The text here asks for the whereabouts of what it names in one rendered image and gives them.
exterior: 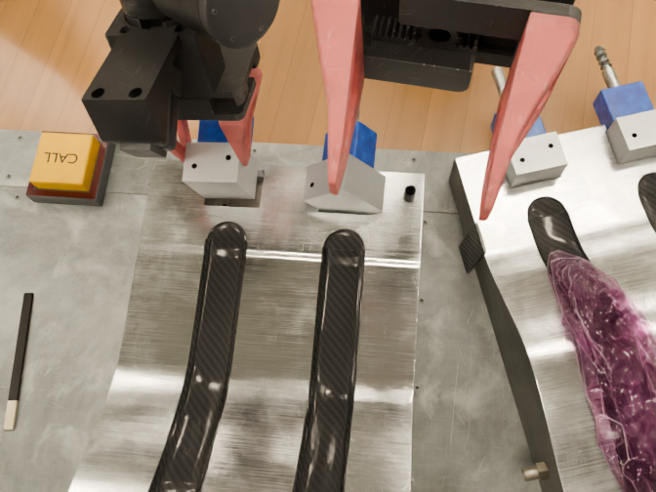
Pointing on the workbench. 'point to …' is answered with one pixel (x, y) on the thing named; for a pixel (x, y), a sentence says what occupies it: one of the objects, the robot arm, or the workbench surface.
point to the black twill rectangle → (472, 248)
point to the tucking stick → (19, 362)
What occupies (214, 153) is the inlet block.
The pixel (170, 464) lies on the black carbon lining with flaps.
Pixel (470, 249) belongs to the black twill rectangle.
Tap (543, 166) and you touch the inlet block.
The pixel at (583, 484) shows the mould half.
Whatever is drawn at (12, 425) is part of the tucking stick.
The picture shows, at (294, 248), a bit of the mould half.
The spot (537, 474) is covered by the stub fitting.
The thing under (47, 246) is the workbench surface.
